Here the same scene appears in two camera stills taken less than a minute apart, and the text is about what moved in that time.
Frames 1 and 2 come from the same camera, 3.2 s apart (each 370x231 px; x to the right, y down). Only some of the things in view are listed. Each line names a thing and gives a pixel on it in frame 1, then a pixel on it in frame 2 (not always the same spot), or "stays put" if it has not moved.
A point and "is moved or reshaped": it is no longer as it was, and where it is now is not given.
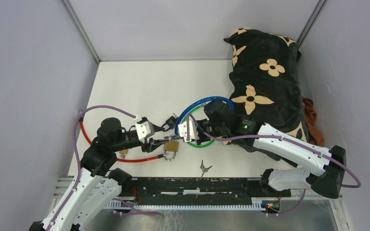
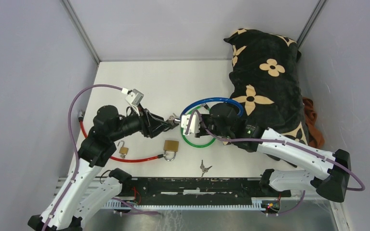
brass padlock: (171, 147) stays put
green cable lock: (195, 146) stays put
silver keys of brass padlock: (204, 170) stays put
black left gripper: (152, 145) -> (152, 124)
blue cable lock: (177, 137) is moved or reshaped
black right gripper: (200, 135) stays put
